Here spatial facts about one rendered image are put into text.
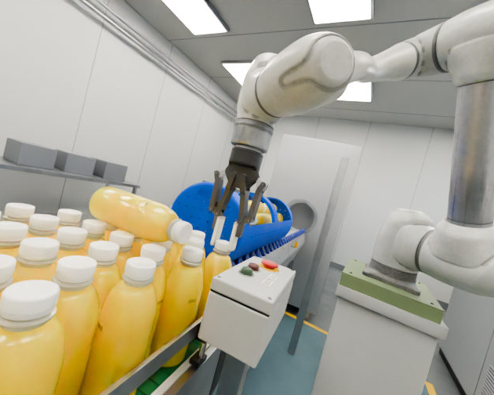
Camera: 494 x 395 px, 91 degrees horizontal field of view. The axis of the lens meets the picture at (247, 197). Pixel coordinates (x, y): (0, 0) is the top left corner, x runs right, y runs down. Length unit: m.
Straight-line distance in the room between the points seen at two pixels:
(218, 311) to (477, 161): 0.74
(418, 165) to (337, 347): 5.27
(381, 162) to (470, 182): 5.17
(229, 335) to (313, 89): 0.38
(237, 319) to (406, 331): 0.71
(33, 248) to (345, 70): 0.47
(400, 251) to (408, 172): 5.05
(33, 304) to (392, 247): 0.96
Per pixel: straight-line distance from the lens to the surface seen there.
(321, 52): 0.40
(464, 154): 0.87
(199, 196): 0.82
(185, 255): 0.46
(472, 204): 0.89
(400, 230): 1.01
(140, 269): 0.36
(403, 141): 6.14
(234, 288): 0.38
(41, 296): 0.28
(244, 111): 0.55
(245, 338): 0.40
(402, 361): 1.04
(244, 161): 0.53
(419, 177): 6.00
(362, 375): 1.07
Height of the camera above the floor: 1.24
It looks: 2 degrees down
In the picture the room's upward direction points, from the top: 15 degrees clockwise
